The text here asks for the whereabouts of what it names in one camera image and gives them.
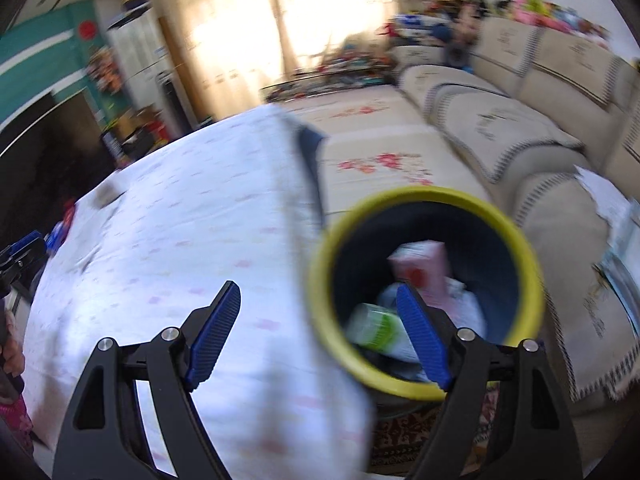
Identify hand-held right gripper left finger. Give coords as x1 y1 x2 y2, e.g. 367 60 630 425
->
52 280 242 480

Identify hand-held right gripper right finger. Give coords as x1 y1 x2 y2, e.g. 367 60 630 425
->
395 282 583 480

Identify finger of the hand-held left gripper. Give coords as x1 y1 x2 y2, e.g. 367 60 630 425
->
0 230 47 286

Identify green and white bottle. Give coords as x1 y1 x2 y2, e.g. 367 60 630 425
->
346 302 408 353

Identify pink box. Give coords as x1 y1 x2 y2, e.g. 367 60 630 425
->
389 241 448 301

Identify yellow rimmed dark trash bin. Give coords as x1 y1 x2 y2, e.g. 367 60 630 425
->
307 186 545 402

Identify person's left hand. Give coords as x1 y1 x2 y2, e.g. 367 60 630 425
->
2 310 27 391

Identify red and blue packet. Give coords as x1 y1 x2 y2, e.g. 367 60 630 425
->
46 207 77 252

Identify black television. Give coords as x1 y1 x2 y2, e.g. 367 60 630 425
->
0 89 116 256

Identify patterned rug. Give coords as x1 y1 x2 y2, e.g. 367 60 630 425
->
372 390 501 467

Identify white dotted tablecloth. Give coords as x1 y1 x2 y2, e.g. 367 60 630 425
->
22 105 376 480

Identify beige deer print sofa cover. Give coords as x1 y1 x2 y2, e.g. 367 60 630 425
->
402 65 506 111
532 32 626 108
430 85 586 183
480 20 541 76
515 170 640 401
392 45 451 68

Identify dark table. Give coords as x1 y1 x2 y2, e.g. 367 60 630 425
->
295 127 326 231

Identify artificial flowers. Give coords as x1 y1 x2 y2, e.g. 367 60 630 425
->
87 45 123 96

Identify black standing fan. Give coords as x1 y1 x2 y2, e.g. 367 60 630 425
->
155 72 193 133

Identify blue document bag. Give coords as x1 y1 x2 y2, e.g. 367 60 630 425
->
595 232 640 321

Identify floral mat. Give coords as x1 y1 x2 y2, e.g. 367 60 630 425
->
272 85 493 241

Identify white refrigerator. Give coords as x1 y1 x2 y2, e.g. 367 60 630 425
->
107 10 181 126

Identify white papers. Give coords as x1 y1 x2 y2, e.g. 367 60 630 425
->
575 166 633 231

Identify brown board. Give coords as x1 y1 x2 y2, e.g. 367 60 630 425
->
159 15 201 121

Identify glass coffee table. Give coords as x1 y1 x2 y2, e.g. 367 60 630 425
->
260 62 401 103

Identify beige sofa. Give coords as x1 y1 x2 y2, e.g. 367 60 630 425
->
392 15 640 416

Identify dark neck pillow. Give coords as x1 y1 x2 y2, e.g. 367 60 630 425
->
445 42 473 71

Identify pile of books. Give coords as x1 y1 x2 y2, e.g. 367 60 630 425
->
320 47 401 81

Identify beige patterned curtain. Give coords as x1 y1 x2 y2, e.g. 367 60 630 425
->
150 0 431 126

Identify blue and white suitcase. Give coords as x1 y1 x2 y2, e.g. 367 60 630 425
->
395 15 436 36

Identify pink teddy bear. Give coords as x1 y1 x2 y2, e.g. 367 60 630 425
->
452 0 482 46

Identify row of plush toys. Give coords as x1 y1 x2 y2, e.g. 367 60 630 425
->
500 0 611 38

